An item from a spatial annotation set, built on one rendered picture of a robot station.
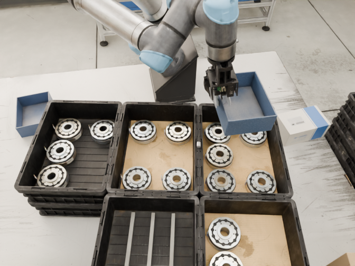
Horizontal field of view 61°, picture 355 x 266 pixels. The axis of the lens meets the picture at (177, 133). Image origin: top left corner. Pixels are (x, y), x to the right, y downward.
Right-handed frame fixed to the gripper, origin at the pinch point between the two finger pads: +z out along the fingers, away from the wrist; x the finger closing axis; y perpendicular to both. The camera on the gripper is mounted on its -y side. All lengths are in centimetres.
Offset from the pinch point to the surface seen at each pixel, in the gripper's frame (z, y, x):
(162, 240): 26.7, 31.2, -25.3
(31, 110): 33, -44, -84
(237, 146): 30.5, -1.3, 7.4
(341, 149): 94, -26, 81
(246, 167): 30.6, 8.3, 8.6
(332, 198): 48, 19, 41
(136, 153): 25.9, -3.3, -32.0
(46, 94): 29, -49, -75
